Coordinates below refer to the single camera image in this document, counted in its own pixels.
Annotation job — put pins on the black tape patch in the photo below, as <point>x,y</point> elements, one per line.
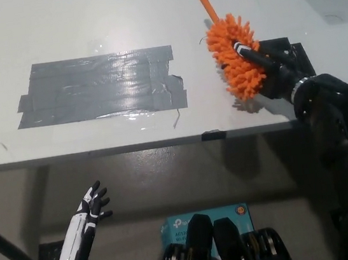
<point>301,52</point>

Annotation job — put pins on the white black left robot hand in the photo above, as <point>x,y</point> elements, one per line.
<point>84,231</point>

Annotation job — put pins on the teal router box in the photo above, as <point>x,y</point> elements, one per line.
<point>174,227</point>

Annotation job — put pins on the black table foot plate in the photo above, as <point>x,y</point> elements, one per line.
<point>51,255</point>

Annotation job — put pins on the grey duct tape patch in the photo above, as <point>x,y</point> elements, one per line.
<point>101,86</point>

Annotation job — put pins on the black table leg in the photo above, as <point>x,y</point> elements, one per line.
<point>6,245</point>

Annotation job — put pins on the orange chenille duster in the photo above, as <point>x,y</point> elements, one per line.
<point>234,75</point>

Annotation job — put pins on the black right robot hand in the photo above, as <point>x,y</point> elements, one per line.
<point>277,74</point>

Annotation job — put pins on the clear plastic film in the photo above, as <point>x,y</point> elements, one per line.
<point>144,121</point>

